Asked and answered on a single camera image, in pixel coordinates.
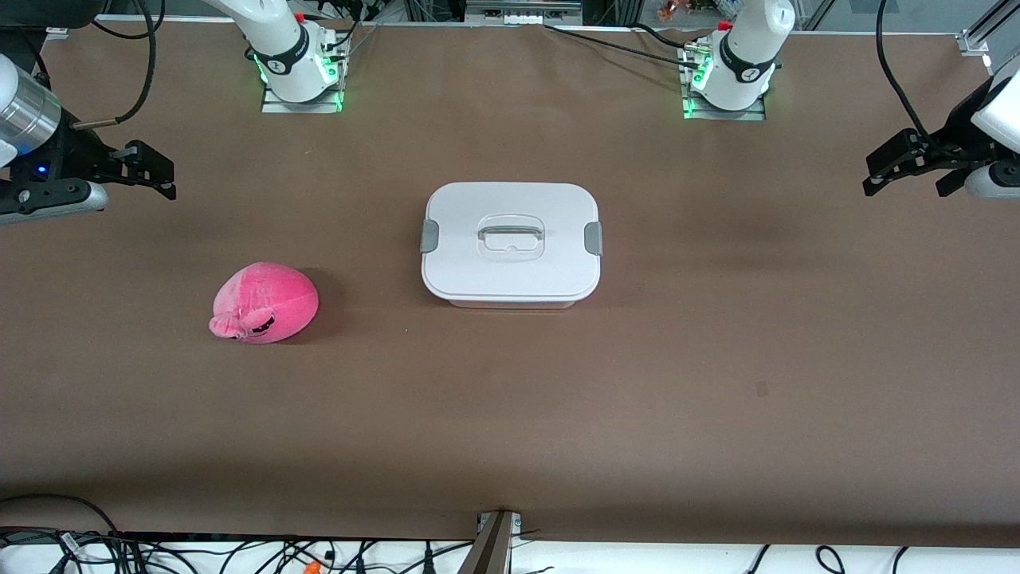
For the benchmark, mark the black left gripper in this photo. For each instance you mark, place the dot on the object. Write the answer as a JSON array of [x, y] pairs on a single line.
[[954, 131]]

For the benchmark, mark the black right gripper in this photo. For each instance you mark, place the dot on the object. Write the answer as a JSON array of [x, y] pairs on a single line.
[[81, 151]]

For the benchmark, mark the pink plush toy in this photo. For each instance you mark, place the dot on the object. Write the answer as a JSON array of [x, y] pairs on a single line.
[[271, 295]]

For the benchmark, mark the white box lid grey clips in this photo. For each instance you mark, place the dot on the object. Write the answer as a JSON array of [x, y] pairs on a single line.
[[510, 271]]

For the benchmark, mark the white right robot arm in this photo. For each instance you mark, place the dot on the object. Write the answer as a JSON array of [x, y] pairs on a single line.
[[279, 40]]

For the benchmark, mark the translucent pink plastic box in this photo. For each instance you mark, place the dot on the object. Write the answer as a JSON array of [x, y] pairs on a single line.
[[510, 304]]

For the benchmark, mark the copper coloured small object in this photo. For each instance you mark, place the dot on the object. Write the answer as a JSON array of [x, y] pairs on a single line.
[[668, 9]]

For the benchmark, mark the grey power strip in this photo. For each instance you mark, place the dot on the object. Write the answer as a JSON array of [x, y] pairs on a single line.
[[522, 9]]

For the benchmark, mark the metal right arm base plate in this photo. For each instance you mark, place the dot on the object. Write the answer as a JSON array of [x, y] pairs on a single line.
[[275, 106]]

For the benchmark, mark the aluminium frame extrusion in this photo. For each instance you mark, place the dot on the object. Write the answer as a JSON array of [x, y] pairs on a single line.
[[976, 38]]

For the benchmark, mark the aluminium corner bracket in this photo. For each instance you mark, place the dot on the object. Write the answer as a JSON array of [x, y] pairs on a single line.
[[57, 33]]

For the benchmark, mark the metal support beam with bracket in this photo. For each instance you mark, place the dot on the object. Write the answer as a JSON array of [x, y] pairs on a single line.
[[488, 554]]

